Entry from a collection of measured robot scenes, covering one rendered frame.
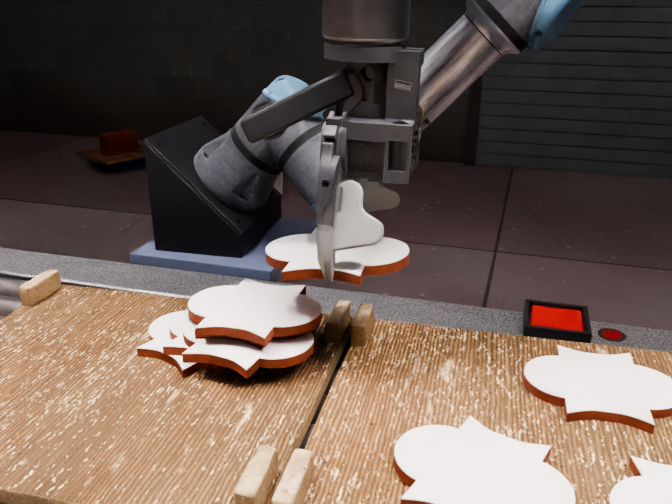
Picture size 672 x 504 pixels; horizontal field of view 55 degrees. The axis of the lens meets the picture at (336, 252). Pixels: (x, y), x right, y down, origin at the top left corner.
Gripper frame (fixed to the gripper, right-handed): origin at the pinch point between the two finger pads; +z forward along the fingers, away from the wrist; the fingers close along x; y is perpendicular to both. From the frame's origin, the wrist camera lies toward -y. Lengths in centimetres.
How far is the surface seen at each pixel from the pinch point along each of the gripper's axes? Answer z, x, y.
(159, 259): 20, 36, -40
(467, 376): 11.8, -0.5, 14.2
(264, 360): 9.2, -7.2, -5.2
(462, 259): 106, 260, 9
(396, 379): 12.0, -2.7, 7.2
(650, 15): -11, 458, 115
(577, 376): 10.4, 0.2, 24.7
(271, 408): 12.3, -10.3, -3.5
